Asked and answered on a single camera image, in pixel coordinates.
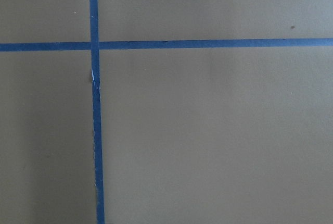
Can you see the blue tape strip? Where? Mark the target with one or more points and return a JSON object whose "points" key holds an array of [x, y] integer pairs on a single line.
{"points": [[208, 43], [97, 130]]}

